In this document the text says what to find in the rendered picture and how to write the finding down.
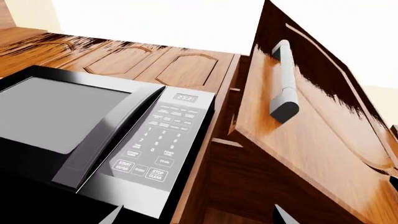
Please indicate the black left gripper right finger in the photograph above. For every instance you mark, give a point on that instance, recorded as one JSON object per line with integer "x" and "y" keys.
{"x": 284, "y": 216}

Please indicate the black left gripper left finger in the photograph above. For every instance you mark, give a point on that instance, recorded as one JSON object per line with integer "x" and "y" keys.
{"x": 112, "y": 217}

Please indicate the open wooden cabinet door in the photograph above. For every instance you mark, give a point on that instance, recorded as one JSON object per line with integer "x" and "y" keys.
{"x": 314, "y": 121}

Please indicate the closed arched-panel cabinet door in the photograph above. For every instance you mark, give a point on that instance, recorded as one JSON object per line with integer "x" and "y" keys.
{"x": 46, "y": 50}
{"x": 121, "y": 59}
{"x": 186, "y": 67}

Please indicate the black and silver microwave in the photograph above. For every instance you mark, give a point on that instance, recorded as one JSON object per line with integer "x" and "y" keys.
{"x": 102, "y": 140}

